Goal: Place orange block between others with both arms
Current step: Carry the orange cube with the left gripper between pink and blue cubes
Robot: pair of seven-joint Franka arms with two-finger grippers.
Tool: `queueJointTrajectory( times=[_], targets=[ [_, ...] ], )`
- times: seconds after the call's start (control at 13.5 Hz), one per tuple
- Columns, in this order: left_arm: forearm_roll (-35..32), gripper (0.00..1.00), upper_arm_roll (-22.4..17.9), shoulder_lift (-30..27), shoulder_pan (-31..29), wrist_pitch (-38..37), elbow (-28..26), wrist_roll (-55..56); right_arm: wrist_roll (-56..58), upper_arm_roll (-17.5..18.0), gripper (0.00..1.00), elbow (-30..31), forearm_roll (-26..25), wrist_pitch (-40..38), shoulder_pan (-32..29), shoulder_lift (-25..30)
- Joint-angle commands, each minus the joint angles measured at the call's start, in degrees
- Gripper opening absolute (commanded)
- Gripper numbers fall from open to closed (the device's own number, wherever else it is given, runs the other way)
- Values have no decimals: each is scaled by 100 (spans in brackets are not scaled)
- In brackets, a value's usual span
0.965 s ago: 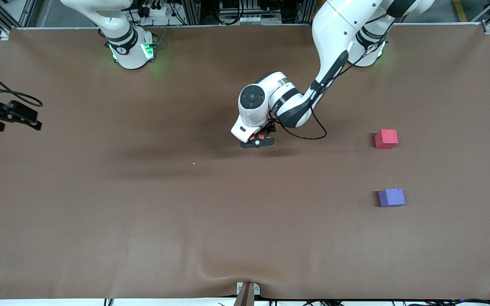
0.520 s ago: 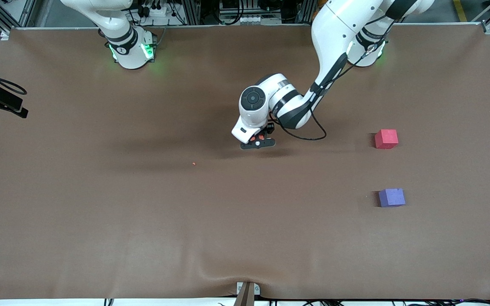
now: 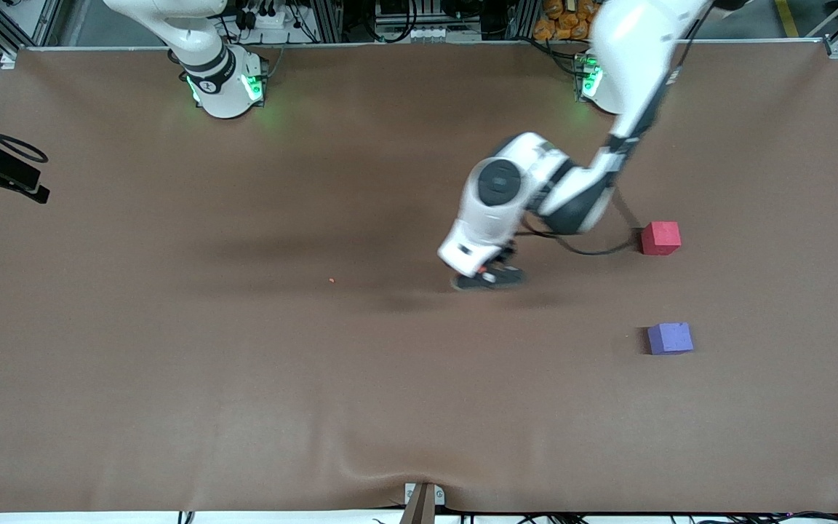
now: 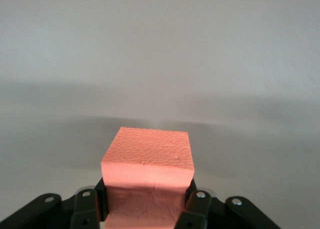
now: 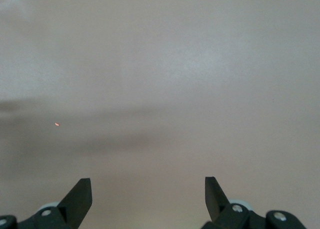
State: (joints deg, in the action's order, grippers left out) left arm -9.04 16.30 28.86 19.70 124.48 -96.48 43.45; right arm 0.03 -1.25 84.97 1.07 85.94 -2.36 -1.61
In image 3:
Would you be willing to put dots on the pile of orange items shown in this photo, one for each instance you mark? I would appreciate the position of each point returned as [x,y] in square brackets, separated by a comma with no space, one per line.
[564,20]

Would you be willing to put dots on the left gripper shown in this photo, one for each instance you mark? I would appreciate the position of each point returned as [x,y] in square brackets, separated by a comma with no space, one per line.
[508,255]

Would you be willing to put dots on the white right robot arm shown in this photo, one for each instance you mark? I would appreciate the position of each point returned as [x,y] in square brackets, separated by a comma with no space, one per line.
[226,91]

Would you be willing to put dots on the red foam block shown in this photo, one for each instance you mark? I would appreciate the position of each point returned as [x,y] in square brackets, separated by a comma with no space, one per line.
[659,239]

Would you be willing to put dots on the brown table mat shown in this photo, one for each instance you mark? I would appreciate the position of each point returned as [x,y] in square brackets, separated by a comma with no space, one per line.
[419,378]

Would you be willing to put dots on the purple foam block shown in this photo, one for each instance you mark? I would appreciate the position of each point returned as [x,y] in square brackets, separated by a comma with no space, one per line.
[670,339]

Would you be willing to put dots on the white power strip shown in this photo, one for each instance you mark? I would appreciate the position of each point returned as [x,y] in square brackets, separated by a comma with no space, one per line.
[266,18]

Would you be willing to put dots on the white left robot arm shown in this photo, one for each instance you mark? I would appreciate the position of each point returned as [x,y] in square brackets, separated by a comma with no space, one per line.
[637,44]

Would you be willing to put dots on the white connector strip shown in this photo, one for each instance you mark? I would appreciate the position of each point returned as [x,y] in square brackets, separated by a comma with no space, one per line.
[426,33]

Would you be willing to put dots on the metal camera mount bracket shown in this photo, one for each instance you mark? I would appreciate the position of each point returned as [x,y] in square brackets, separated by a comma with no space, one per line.
[423,502]

